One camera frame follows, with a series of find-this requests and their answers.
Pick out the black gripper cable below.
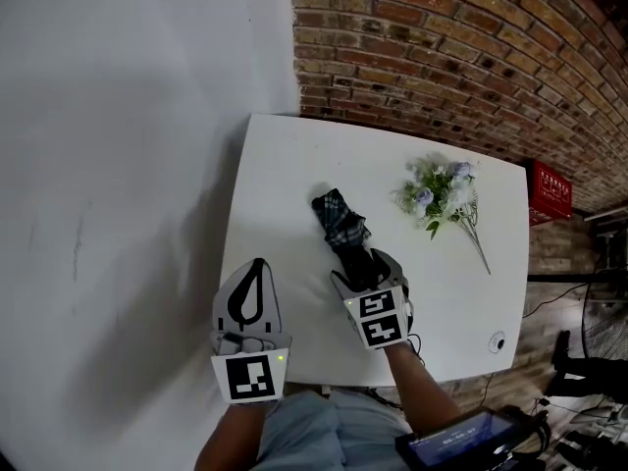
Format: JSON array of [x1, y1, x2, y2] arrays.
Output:
[[404, 332, 425, 366]]

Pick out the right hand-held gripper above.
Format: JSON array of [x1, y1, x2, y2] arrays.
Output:
[[329, 247, 416, 352]]

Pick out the black floor stand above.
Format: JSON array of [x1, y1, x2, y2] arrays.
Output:
[[545, 330, 628, 404]]

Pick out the black floor fan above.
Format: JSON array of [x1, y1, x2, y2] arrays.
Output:
[[580, 262, 628, 363]]

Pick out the person's right forearm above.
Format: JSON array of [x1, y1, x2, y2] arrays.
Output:
[[382, 340, 463, 437]]

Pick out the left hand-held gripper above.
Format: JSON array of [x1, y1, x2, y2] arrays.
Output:
[[209, 257, 293, 404]]

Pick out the artificial flower bouquet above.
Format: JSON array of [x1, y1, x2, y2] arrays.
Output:
[[391, 151, 493, 277]]

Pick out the person's left forearm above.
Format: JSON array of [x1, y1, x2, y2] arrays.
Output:
[[192, 399, 270, 471]]

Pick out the red box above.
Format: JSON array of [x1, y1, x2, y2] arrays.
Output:
[[525, 158, 574, 226]]

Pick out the person's light blue trousers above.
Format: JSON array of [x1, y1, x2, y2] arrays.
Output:
[[253, 389, 414, 471]]

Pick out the dark plaid umbrella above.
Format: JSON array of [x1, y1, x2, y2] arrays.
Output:
[[310, 187, 390, 292]]

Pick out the black screen device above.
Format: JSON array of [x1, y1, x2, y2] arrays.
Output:
[[393, 407, 551, 471]]

